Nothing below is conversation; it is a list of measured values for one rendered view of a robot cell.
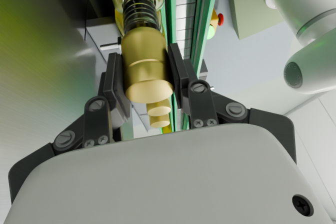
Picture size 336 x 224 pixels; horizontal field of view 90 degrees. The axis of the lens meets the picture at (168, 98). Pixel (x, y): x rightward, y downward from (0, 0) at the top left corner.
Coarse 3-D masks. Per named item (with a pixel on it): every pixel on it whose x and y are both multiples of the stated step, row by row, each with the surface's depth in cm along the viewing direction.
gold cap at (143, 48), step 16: (128, 32) 12; (144, 32) 11; (160, 32) 12; (128, 48) 11; (144, 48) 11; (160, 48) 11; (128, 64) 11; (144, 64) 10; (160, 64) 11; (128, 80) 10; (144, 80) 10; (160, 80) 10; (128, 96) 11; (144, 96) 12; (160, 96) 12
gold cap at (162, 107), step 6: (156, 102) 22; (162, 102) 22; (168, 102) 23; (150, 108) 22; (156, 108) 22; (162, 108) 22; (168, 108) 23; (150, 114) 24; (156, 114) 24; (162, 114) 24
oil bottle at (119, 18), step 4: (116, 12) 20; (160, 12) 20; (116, 16) 20; (120, 16) 19; (160, 16) 20; (116, 20) 20; (120, 20) 19; (160, 20) 20; (116, 24) 20; (120, 24) 19; (160, 24) 20; (120, 28) 20; (160, 28) 20; (120, 32) 20
